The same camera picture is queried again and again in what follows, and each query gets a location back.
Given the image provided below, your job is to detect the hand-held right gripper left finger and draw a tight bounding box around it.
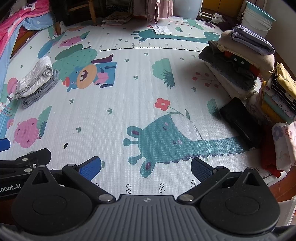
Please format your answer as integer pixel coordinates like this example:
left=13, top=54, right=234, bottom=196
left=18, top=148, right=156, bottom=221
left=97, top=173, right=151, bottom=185
left=28, top=156, right=116, bottom=205

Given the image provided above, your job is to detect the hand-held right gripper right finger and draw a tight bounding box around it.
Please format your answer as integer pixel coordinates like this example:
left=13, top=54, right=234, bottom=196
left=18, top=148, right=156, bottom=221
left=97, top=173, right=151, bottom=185
left=177, top=158, right=266, bottom=205

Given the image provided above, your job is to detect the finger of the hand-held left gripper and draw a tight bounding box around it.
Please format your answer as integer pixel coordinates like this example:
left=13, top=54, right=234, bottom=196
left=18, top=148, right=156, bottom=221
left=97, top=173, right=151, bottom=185
left=0, top=148, right=51, bottom=174
left=0, top=138, right=11, bottom=152

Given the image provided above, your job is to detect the white quilted garment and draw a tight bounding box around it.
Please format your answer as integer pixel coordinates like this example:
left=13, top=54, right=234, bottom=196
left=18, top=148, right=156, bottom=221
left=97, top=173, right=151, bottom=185
left=14, top=56, right=54, bottom=99

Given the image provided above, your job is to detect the black folded garment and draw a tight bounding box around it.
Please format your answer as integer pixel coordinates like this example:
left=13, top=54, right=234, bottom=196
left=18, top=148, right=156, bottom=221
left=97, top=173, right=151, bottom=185
left=219, top=97, right=264, bottom=149

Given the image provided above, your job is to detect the red cloth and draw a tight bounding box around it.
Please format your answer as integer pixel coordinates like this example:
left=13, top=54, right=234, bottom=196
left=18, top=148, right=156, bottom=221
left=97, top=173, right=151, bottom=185
left=261, top=132, right=287, bottom=178

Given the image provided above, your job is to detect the white floral print cloth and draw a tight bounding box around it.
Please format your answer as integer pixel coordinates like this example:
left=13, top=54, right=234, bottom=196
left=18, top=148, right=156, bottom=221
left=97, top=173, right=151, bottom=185
left=272, top=122, right=296, bottom=173

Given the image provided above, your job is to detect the white folded blanket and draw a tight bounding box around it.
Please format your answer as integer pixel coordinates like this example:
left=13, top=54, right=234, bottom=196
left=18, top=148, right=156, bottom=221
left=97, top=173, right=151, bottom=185
left=206, top=62, right=257, bottom=100

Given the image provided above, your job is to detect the yellow folded garment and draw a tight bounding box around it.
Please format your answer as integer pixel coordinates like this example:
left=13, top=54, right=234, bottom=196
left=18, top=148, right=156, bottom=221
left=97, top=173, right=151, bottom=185
left=261, top=102, right=288, bottom=124

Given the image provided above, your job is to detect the cartoon printed play mat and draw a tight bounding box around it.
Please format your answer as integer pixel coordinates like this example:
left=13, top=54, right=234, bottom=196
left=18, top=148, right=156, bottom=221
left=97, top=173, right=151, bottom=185
left=0, top=17, right=278, bottom=200

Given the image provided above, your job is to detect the white plastic box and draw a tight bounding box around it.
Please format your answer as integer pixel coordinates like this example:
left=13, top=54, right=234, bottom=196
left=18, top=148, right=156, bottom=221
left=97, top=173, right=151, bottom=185
left=275, top=199, right=296, bottom=227

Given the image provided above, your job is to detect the teal folded garment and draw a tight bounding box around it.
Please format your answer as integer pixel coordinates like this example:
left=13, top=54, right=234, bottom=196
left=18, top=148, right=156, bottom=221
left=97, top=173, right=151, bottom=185
left=264, top=94, right=294, bottom=123

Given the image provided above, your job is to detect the black white striped garment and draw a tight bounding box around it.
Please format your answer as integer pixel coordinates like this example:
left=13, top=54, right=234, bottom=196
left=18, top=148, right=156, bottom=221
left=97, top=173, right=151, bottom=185
left=270, top=73, right=296, bottom=108

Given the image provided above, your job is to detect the black garment with red trim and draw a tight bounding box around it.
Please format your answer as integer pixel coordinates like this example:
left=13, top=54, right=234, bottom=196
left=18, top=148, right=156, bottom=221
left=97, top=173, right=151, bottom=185
left=223, top=51, right=260, bottom=77

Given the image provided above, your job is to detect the beige folded garment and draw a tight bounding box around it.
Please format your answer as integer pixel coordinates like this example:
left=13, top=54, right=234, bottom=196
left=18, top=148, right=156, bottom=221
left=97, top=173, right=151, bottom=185
left=217, top=30, right=275, bottom=75

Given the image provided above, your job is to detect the mustard yellow patterned garment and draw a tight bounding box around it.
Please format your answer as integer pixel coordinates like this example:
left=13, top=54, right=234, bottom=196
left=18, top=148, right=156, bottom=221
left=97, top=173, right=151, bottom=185
left=276, top=62, right=296, bottom=101

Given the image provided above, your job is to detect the pink and blue blanket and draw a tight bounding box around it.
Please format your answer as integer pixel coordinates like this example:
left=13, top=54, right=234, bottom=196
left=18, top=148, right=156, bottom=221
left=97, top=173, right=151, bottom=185
left=0, top=0, right=51, bottom=102

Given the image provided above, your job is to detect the purple folded garment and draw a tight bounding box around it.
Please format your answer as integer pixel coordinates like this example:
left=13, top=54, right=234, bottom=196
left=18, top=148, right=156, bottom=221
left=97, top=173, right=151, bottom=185
left=231, top=25, right=275, bottom=55

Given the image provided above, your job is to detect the white paper sheet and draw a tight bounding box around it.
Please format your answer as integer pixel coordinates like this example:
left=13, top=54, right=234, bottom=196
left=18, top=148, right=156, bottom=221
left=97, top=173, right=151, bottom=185
left=153, top=25, right=172, bottom=35

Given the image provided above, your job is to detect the stack of books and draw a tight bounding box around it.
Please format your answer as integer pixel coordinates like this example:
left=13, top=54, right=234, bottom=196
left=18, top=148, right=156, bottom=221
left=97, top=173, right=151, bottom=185
left=102, top=11, right=133, bottom=26

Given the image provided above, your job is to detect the wooden chair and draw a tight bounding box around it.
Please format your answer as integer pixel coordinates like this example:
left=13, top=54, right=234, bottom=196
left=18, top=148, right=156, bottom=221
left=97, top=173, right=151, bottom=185
left=52, top=0, right=98, bottom=35

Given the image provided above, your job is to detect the white bucket with teal rim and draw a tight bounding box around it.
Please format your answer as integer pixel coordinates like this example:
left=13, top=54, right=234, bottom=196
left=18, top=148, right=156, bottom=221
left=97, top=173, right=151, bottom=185
left=242, top=1, right=277, bottom=32

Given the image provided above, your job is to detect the large white container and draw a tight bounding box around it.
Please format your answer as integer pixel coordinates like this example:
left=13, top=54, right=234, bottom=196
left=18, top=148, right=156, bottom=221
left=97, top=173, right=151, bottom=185
left=173, top=0, right=203, bottom=19

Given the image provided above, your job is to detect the yellow cabinet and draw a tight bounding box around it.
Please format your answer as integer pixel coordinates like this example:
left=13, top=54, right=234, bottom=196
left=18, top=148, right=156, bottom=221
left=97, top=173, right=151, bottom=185
left=201, top=0, right=245, bottom=14

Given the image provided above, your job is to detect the pink hanging curtain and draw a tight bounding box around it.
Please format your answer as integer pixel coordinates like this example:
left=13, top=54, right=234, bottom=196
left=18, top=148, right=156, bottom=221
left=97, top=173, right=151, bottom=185
left=147, top=0, right=173, bottom=24

